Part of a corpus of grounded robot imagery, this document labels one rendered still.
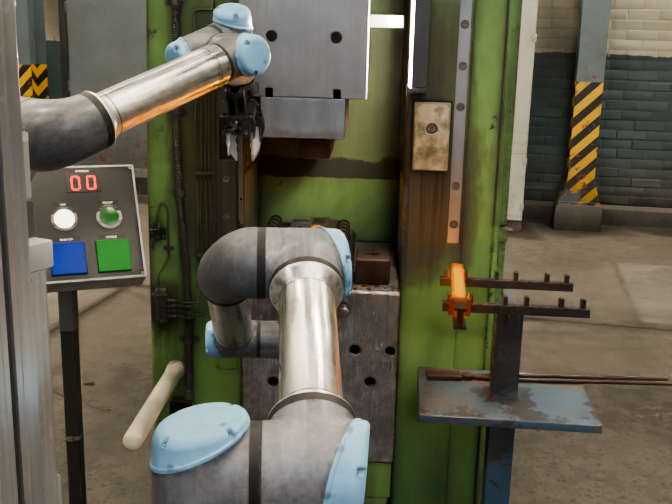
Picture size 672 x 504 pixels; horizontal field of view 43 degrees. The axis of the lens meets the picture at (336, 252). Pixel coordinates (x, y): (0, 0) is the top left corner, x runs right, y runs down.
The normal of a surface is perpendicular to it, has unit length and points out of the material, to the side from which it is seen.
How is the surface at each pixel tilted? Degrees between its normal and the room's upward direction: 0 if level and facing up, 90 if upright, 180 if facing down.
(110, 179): 60
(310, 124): 90
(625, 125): 89
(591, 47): 90
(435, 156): 90
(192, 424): 7
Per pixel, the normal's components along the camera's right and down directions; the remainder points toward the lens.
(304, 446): 0.06, -0.64
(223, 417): -0.11, -0.97
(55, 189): 0.35, -0.29
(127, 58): -0.21, 0.22
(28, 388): 0.89, 0.12
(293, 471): 0.07, -0.17
